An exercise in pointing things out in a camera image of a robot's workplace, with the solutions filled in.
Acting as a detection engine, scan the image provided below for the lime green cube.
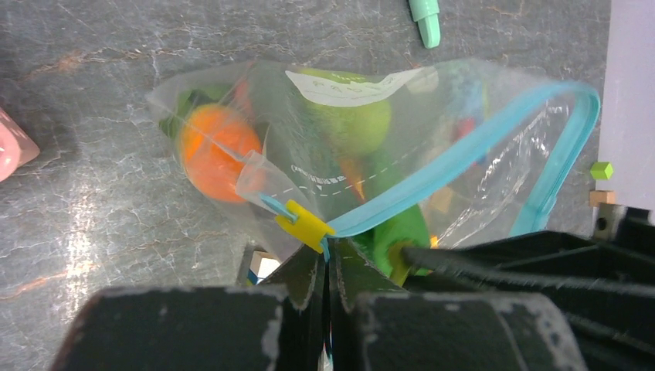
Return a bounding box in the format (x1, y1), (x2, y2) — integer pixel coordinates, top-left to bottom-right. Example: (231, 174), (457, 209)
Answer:
(590, 162), (614, 181)

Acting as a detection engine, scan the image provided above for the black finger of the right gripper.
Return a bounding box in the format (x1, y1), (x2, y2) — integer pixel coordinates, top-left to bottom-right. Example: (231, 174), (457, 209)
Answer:
(401, 230), (654, 370)

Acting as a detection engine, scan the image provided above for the green toy pear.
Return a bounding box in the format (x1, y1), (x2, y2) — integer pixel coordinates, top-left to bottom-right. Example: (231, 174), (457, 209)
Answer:
(293, 68), (392, 157)

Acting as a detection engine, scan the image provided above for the pink plastic basket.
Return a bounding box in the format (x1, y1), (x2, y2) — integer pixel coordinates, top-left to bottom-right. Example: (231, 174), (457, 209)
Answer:
(1, 109), (40, 182)

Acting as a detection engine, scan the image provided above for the orange toy wedge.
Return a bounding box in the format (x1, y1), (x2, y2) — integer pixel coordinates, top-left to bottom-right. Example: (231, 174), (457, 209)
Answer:
(429, 235), (439, 249)

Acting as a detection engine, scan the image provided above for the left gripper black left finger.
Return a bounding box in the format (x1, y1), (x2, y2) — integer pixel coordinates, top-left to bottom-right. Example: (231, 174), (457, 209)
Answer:
(52, 247), (325, 370)

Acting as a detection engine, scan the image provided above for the light green toy bean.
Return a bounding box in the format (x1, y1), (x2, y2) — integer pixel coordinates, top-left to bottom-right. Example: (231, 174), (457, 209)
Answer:
(353, 153), (433, 288)

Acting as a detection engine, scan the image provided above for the orange green toy mango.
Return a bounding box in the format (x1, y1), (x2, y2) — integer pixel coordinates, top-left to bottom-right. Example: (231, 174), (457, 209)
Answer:
(159, 84), (262, 204)

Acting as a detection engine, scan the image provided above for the green white brick stack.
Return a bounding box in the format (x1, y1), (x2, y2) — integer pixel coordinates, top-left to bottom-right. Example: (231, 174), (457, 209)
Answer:
(236, 246), (281, 286)

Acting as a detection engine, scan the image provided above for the tan wooden cube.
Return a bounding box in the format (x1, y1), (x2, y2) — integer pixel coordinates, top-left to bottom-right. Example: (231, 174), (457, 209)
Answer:
(589, 190), (616, 208)

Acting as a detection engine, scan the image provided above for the mint green toy microphone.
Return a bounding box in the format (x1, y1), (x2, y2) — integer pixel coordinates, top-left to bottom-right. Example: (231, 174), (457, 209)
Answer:
(409, 0), (441, 49)

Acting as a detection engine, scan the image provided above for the small brown cube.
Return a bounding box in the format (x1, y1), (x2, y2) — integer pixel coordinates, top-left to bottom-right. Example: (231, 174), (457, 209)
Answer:
(429, 187), (455, 213)

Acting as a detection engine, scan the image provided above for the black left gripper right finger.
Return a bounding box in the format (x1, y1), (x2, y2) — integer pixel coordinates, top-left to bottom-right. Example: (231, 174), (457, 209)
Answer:
(328, 240), (587, 370)

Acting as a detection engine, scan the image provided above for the clear zip top bag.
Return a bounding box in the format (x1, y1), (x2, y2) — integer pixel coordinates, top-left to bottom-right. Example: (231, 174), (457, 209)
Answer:
(147, 59), (600, 260)

